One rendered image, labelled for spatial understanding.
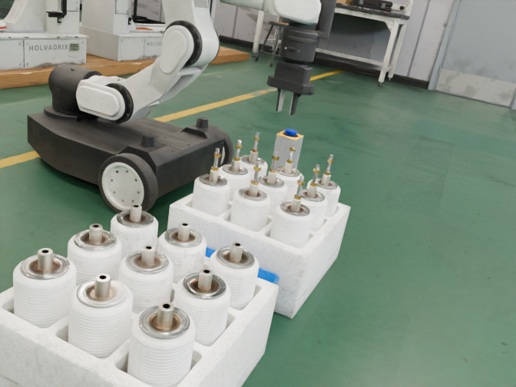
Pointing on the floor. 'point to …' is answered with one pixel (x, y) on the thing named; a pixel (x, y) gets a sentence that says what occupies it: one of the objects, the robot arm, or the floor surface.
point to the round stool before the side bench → (276, 41)
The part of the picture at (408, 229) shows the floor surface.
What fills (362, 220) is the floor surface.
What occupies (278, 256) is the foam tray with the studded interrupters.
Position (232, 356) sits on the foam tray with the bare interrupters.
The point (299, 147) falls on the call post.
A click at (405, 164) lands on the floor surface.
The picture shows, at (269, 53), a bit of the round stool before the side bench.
